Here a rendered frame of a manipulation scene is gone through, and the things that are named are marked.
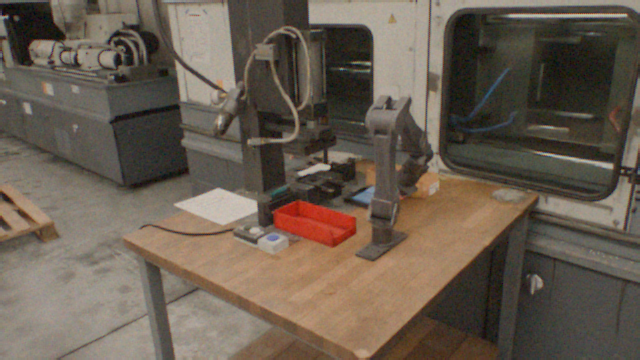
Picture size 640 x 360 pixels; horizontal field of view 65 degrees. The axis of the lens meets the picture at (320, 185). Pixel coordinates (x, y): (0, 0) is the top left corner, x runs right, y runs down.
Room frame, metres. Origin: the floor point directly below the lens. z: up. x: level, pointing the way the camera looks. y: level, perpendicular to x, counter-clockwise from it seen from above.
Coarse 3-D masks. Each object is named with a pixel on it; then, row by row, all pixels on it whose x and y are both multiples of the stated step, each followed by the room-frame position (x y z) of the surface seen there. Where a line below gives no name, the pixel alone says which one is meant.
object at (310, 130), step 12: (276, 120) 1.87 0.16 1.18; (288, 120) 1.85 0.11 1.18; (288, 132) 1.75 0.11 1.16; (300, 132) 1.71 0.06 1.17; (312, 132) 1.68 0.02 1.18; (324, 132) 1.69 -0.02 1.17; (288, 144) 1.67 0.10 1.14; (300, 144) 1.66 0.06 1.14; (312, 144) 1.66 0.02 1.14; (324, 144) 1.70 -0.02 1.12; (300, 156) 1.63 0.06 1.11
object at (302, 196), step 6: (324, 186) 1.69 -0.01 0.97; (330, 186) 1.73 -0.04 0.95; (300, 192) 1.64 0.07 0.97; (312, 192) 1.64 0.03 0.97; (336, 192) 1.75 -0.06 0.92; (300, 198) 1.64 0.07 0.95; (306, 198) 1.63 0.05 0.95; (312, 198) 1.64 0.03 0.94; (318, 198) 1.67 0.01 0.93; (330, 198) 1.73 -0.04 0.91; (312, 204) 1.64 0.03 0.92; (318, 204) 1.67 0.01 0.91
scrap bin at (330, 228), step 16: (288, 208) 1.56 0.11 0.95; (304, 208) 1.57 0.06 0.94; (320, 208) 1.53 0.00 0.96; (288, 224) 1.46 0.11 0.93; (304, 224) 1.42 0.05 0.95; (320, 224) 1.51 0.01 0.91; (336, 224) 1.48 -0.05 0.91; (352, 224) 1.44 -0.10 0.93; (320, 240) 1.38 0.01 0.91; (336, 240) 1.36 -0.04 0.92
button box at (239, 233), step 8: (152, 224) 1.57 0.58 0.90; (248, 224) 1.48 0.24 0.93; (176, 232) 1.49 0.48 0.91; (184, 232) 1.48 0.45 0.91; (216, 232) 1.47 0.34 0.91; (224, 232) 1.48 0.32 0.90; (240, 232) 1.42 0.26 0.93; (248, 232) 1.42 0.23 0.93; (264, 232) 1.41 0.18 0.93; (240, 240) 1.42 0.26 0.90; (248, 240) 1.39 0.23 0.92; (256, 240) 1.37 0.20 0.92
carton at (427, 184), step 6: (372, 168) 1.88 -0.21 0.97; (396, 168) 1.90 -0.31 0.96; (372, 174) 1.83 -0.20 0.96; (426, 174) 1.81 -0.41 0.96; (432, 174) 1.79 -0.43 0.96; (372, 180) 1.84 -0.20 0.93; (420, 180) 1.83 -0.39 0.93; (426, 180) 1.81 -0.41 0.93; (432, 180) 1.79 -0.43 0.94; (438, 180) 1.79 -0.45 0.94; (420, 186) 1.70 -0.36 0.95; (426, 186) 1.81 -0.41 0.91; (432, 186) 1.75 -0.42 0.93; (438, 186) 1.79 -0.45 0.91; (420, 192) 1.70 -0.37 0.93; (426, 192) 1.71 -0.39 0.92; (432, 192) 1.75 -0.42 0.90; (420, 198) 1.70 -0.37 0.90
